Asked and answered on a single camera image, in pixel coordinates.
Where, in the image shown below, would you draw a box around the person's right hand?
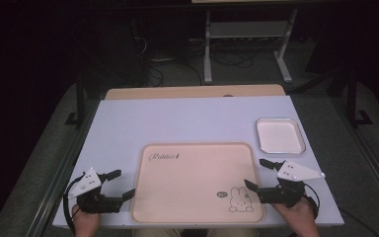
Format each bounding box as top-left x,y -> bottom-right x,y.
271,196 -> 322,237

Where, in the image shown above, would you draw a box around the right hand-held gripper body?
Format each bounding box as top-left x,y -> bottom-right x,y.
258,159 -> 326,208

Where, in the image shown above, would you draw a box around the large pink rabbit-print tray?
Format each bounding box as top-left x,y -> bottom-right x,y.
130,141 -> 266,225

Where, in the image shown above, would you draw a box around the small white metal-rimmed tray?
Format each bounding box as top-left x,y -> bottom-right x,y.
255,117 -> 307,156

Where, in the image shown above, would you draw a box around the black metal stand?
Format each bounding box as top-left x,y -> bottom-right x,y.
345,70 -> 374,129
64,70 -> 87,130

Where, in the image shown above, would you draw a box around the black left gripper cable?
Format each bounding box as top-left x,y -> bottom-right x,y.
62,176 -> 86,235

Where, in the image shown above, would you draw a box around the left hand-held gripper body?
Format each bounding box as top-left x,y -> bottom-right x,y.
67,167 -> 121,214

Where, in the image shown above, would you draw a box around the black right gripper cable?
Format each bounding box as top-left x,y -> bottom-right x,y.
303,183 -> 321,220

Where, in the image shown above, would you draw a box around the white metal table frame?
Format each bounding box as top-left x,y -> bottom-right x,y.
202,9 -> 299,84

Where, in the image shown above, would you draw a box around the black floor cables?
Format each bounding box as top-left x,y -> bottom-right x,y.
146,48 -> 256,87

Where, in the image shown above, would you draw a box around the person's left hand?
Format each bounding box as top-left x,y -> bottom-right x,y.
71,203 -> 102,237

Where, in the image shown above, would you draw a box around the wooden desk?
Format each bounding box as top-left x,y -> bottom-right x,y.
105,84 -> 286,101

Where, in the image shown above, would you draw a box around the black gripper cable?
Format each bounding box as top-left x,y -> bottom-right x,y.
303,183 -> 321,220
62,176 -> 86,235

